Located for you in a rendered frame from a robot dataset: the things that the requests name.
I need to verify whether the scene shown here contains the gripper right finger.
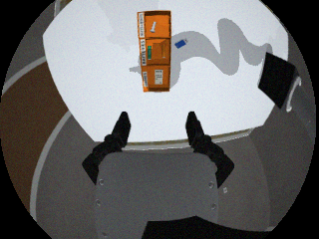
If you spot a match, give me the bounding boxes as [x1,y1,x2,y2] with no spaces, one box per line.
[185,111,234,189]

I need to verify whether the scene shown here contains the brown three-compartment tray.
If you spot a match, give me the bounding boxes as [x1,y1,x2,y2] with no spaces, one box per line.
[138,10,171,92]

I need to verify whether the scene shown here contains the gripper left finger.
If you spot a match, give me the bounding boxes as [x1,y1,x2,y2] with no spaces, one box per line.
[82,112,132,185]

